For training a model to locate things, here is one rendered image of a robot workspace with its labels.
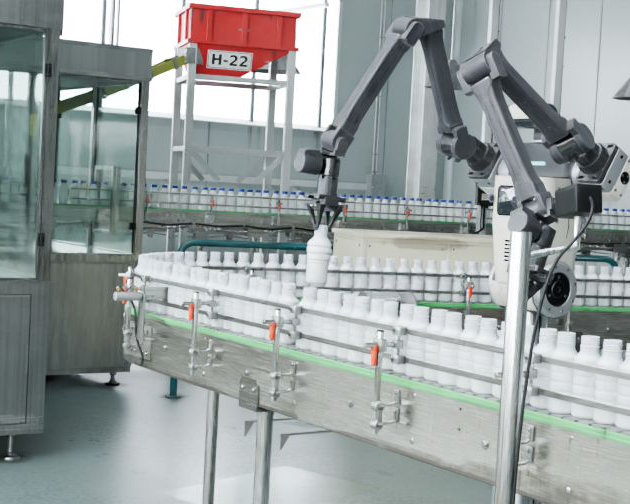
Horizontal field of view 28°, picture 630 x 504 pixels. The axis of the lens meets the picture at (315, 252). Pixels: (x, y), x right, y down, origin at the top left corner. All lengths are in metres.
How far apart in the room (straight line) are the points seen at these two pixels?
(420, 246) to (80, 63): 2.58
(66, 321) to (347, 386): 5.44
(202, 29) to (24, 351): 4.27
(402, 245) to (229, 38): 3.16
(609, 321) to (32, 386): 2.80
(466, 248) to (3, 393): 2.88
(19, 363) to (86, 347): 2.25
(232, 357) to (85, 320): 4.94
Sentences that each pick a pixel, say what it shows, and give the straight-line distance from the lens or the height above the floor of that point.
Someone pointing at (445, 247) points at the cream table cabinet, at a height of 1.12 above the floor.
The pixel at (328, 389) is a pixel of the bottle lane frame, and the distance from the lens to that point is 3.21.
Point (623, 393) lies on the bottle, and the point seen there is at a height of 1.07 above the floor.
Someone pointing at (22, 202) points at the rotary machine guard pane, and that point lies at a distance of 6.27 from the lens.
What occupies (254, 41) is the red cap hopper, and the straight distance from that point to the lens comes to 10.01.
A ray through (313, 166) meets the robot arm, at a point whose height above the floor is 1.49.
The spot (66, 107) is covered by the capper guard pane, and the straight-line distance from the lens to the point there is 8.40.
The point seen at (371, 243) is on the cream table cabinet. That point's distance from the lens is 7.33.
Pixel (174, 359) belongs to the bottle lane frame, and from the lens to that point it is 3.93.
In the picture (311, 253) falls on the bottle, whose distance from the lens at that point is 3.48.
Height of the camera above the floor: 1.44
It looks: 3 degrees down
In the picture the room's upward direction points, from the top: 3 degrees clockwise
